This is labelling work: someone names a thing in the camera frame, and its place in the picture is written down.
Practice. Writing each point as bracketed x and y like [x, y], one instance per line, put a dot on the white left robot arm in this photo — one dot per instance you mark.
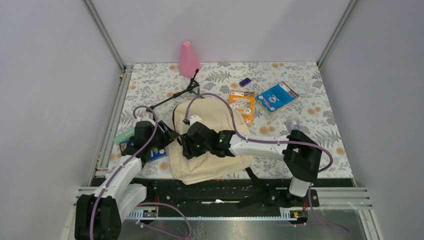
[99, 215]

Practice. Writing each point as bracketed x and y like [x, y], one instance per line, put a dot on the orange booklet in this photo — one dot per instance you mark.
[244, 102]

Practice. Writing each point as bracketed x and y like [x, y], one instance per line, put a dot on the blue picture book left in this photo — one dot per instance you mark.
[157, 153]

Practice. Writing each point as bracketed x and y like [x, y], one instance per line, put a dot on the blue booklet right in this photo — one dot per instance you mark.
[276, 97]

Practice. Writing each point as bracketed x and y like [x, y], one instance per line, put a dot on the pink cone-shaped object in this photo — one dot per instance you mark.
[188, 61]

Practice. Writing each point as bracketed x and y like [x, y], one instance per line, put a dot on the small purple box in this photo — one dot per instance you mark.
[245, 82]

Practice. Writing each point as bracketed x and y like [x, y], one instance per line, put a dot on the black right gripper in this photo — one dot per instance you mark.
[187, 143]

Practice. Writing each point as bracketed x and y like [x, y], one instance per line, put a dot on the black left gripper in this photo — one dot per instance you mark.
[167, 135]

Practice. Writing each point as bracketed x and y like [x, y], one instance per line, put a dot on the beige canvas backpack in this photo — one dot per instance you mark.
[215, 115]

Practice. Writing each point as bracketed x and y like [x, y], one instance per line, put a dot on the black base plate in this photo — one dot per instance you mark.
[227, 198]

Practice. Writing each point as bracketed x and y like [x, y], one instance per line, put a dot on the clear pen pack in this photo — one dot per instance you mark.
[293, 124]

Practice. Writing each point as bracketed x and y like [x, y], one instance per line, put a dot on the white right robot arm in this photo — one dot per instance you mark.
[301, 155]

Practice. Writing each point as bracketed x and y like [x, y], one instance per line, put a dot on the green tube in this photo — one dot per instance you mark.
[124, 136]

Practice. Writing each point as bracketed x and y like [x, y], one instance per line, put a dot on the black compass tool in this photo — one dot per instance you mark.
[193, 88]

